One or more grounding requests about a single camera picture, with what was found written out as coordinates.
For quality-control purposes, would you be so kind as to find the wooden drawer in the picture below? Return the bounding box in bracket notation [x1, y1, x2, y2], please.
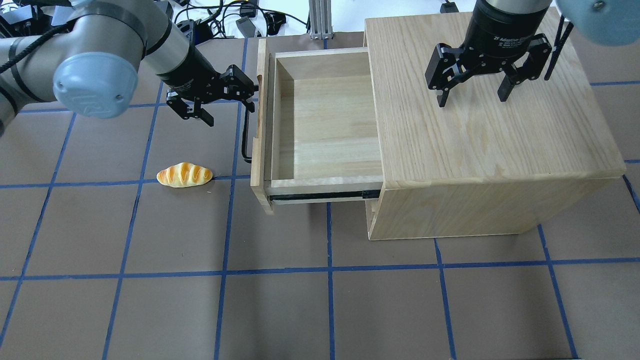
[250, 39, 383, 215]

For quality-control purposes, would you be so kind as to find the wooden drawer cabinet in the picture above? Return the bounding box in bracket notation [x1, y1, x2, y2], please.
[365, 13, 626, 240]

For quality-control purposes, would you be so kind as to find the toy bread roll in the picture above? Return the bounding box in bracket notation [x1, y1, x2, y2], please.
[156, 162, 214, 189]

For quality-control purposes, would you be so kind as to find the aluminium frame post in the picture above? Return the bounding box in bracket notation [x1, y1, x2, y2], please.
[308, 0, 334, 40]

